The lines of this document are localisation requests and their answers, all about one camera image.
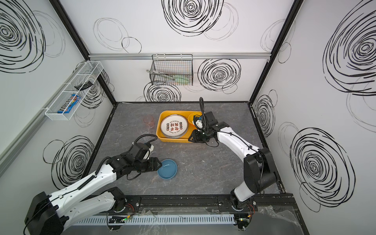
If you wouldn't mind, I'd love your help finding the pink transparent cup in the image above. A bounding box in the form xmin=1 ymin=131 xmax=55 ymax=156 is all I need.
xmin=143 ymin=115 xmax=155 ymax=128

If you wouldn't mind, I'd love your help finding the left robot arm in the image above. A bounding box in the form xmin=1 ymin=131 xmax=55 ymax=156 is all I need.
xmin=23 ymin=142 xmax=162 ymax=235

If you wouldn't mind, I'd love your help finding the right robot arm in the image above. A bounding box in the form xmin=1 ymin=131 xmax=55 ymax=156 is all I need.
xmin=189 ymin=112 xmax=281 ymax=211

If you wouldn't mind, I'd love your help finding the white slotted cable duct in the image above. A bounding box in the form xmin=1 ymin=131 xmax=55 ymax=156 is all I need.
xmin=75 ymin=214 xmax=236 ymax=226

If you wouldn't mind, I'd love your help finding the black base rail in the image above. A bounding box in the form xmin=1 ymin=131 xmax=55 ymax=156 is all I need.
xmin=109 ymin=193 xmax=298 ymax=214

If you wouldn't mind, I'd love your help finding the grey-blue bottom bowl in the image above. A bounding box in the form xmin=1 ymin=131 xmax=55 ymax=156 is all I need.
xmin=157 ymin=159 xmax=178 ymax=180

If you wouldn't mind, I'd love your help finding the blue candy packet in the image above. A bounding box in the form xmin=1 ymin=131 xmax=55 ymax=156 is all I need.
xmin=57 ymin=95 xmax=81 ymax=114

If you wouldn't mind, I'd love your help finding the yellow plastic bin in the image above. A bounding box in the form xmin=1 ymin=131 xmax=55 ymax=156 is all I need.
xmin=156 ymin=110 xmax=202 ymax=143

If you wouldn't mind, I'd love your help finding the black wire basket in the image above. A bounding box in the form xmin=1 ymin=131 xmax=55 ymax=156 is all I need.
xmin=147 ymin=53 xmax=193 ymax=86

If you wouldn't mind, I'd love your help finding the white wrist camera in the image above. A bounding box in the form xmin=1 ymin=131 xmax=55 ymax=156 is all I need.
xmin=193 ymin=115 xmax=204 ymax=130

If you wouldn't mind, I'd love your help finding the green utensil in basket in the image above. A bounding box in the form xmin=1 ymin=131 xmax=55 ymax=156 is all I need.
xmin=160 ymin=74 xmax=190 ymax=85

